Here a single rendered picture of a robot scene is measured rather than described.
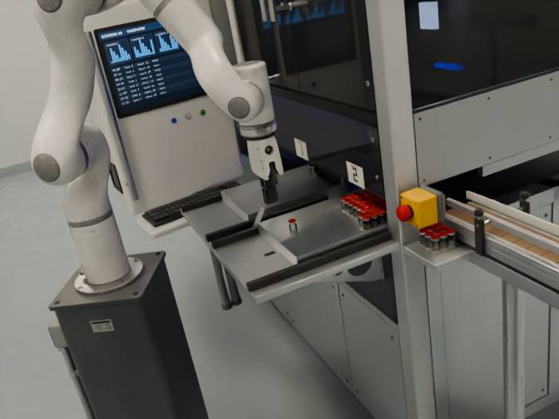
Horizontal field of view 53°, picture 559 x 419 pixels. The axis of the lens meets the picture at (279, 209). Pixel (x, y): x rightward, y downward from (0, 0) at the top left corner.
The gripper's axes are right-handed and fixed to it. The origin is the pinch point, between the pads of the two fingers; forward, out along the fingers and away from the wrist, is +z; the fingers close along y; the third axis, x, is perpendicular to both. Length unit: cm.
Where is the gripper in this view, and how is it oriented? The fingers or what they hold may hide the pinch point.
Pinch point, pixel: (269, 194)
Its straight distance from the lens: 136.8
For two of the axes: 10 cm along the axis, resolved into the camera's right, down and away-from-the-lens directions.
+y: -4.0, -3.0, 8.7
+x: -9.0, 2.9, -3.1
